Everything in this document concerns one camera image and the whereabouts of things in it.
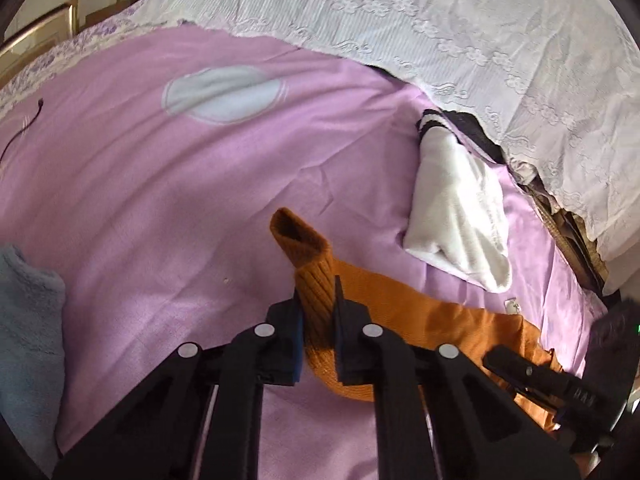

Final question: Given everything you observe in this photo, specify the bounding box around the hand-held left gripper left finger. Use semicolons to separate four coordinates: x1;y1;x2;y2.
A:
52;300;305;480

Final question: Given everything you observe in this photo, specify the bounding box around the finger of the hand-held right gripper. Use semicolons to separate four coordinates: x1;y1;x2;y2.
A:
484;345;598;407

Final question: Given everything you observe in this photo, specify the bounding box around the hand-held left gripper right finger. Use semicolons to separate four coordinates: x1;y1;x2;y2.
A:
332;275;583;480

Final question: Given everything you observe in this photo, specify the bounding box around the orange knit sweater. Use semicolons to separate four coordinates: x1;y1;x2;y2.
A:
270;207;568;433

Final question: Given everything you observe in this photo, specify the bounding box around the pile of brown clothes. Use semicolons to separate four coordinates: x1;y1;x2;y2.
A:
520;180;613;295

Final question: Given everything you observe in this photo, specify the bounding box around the white garment with striped cuff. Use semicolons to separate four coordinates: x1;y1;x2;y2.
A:
402;108;513;294

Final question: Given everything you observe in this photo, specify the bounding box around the purple bed sheet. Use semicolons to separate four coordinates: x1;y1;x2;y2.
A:
0;22;608;480

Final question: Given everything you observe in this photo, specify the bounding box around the grey padded garment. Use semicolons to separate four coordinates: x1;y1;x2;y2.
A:
507;159;543;187

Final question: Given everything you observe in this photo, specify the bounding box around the black garment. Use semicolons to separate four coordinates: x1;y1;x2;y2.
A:
440;109;507;165

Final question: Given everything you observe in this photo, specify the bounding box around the blue-grey fluffy cloth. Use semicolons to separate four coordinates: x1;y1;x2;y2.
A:
0;244;67;476

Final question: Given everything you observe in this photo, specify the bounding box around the white lace cloth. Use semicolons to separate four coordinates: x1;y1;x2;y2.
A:
127;0;640;268

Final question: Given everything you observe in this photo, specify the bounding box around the purple floral bed cover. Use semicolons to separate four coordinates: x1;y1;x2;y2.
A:
0;1;168;118

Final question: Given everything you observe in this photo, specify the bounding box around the wooden framed furniture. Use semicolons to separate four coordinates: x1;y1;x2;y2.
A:
0;0;81;87

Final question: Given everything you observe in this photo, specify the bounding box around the black cable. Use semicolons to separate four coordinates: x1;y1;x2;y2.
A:
0;98;45;166

